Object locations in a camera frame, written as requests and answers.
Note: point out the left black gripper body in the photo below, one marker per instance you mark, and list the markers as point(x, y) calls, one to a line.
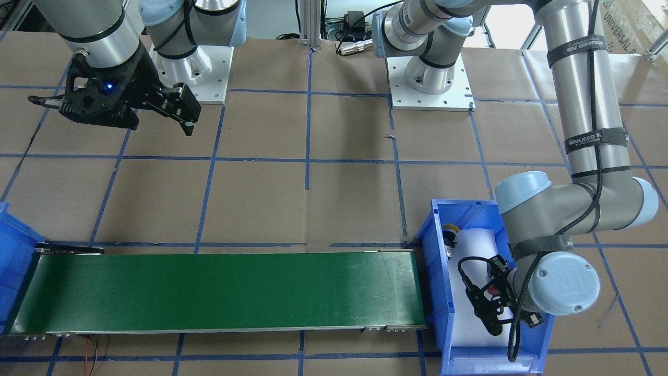
point(502, 289)

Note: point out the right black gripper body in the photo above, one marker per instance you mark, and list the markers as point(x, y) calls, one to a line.
point(140, 77)

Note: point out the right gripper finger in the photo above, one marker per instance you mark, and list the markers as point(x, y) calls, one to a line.
point(49, 102)
point(177, 102)

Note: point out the red push button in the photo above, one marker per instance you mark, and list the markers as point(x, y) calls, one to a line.
point(491, 291)

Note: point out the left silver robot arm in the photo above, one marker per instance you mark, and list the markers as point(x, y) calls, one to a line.
point(539, 218)

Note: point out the white foam pad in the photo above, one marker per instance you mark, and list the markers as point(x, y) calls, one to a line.
point(469, 331)

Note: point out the blue bin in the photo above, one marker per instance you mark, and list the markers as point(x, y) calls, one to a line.
point(473, 360)
point(18, 241)

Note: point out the silver metal cylinder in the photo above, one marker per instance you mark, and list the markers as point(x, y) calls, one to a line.
point(356, 47)

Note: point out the green conveyor belt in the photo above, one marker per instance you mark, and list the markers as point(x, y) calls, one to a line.
point(210, 293)

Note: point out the black power adapter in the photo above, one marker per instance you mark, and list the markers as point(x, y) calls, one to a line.
point(354, 21)

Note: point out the cardboard box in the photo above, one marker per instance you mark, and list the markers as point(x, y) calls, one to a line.
point(632, 26)

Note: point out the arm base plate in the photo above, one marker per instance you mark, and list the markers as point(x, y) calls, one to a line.
point(407, 94)
point(206, 72)

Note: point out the aluminium frame post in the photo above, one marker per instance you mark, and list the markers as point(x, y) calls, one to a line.
point(309, 23)

